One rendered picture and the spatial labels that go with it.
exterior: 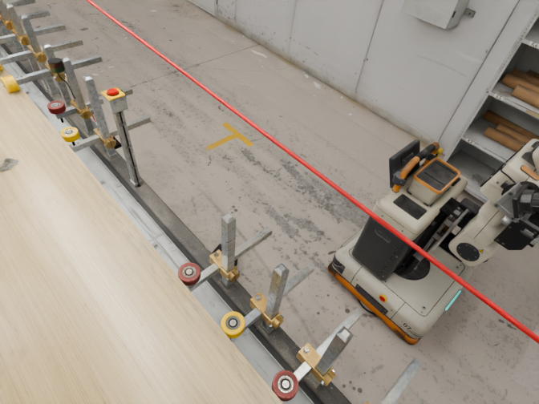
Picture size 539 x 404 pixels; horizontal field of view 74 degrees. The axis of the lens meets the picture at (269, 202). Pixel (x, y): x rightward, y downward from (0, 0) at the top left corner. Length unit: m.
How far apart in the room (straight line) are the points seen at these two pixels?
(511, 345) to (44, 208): 2.64
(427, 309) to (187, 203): 1.75
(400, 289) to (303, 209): 0.96
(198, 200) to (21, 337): 1.67
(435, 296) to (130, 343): 1.66
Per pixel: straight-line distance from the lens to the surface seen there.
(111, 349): 1.28
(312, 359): 1.32
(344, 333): 1.04
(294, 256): 2.48
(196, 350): 1.23
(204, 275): 1.43
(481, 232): 1.86
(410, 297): 2.22
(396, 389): 1.37
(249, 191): 2.81
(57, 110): 2.18
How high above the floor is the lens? 2.06
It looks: 49 degrees down
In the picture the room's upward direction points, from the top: 8 degrees clockwise
